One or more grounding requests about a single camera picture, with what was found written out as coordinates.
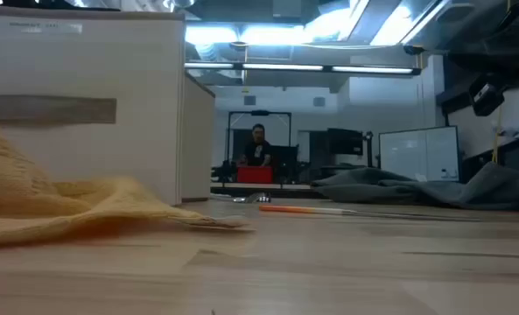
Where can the dark grey towel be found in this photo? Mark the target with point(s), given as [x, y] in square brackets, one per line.
[416, 190]

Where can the red box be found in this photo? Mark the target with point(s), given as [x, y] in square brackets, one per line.
[254, 175]

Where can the black metal rig frame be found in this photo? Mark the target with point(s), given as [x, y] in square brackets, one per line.
[260, 113]

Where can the yellow orange towel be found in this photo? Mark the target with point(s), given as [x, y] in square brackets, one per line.
[23, 197]

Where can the overhead light bar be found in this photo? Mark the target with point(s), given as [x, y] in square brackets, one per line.
[285, 67]

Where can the beige fabric storage box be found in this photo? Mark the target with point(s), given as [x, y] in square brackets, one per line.
[88, 65]

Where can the orange-tipped thin stick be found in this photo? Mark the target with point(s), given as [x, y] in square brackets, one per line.
[285, 209]

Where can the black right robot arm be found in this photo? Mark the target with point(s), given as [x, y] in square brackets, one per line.
[504, 44]

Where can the person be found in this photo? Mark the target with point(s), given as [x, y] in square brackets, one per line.
[257, 151]

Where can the distant work table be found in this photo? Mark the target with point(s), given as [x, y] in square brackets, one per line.
[285, 189]

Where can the white board panel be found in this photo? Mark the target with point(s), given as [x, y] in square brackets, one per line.
[416, 153]

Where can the black monitor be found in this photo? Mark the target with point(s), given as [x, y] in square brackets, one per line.
[345, 141]

